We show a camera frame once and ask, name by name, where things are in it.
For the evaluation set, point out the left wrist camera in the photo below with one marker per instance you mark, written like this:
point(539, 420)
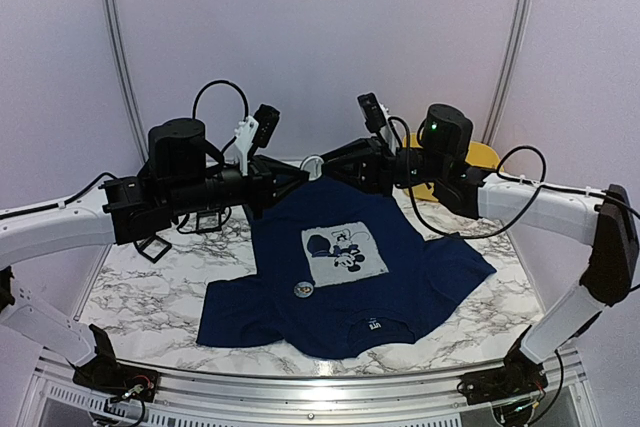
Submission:
point(252, 133)

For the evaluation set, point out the aluminium right corner post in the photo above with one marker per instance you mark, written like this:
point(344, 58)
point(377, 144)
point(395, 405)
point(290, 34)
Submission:
point(512, 50)

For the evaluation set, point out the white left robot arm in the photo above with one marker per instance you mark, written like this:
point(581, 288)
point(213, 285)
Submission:
point(47, 229)

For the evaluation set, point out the black case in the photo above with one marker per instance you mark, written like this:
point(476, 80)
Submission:
point(208, 222)
point(153, 249)

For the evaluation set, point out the aluminium left corner post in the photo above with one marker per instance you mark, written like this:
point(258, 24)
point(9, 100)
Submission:
point(117, 44)

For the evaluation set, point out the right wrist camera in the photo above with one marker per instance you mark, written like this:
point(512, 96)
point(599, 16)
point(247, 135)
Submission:
point(377, 119)

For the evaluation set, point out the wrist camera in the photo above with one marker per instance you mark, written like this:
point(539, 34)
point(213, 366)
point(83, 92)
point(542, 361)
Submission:
point(377, 119)
point(252, 133)

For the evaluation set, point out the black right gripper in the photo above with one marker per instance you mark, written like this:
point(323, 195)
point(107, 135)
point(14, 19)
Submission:
point(336, 170)

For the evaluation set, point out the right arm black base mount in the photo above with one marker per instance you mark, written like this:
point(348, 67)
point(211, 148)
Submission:
point(518, 375)

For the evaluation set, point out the round blue brooch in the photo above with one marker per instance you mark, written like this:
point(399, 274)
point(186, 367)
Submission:
point(303, 289)

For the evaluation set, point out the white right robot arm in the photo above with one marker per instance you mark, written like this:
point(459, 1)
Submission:
point(600, 220)

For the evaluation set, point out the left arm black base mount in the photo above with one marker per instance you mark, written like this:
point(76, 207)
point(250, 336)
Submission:
point(106, 374)

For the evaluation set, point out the yellow plastic basket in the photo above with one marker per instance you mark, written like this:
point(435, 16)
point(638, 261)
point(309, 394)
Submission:
point(480, 157)

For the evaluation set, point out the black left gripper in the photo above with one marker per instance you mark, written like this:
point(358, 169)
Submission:
point(263, 189)

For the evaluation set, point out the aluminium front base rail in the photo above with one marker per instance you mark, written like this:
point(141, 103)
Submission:
point(192, 398)

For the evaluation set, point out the aluminium corner post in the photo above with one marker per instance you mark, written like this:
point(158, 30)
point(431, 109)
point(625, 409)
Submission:
point(117, 44)
point(512, 50)

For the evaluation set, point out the navy blue printed t-shirt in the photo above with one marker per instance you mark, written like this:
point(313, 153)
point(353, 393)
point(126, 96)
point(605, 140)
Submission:
point(376, 279)

